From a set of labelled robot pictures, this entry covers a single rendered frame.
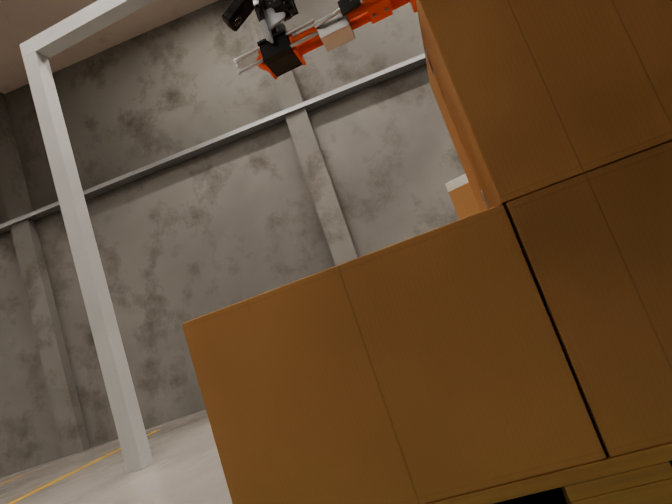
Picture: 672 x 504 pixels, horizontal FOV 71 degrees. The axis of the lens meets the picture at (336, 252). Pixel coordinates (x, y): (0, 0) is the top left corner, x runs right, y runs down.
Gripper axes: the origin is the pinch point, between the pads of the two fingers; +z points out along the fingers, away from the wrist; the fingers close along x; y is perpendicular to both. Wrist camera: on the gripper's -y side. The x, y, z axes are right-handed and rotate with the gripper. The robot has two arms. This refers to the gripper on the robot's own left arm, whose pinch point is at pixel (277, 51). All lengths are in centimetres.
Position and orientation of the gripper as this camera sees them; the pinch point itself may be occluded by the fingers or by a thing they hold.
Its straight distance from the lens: 118.4
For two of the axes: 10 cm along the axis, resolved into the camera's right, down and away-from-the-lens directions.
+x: 2.6, 0.7, 9.6
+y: 9.1, -3.5, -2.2
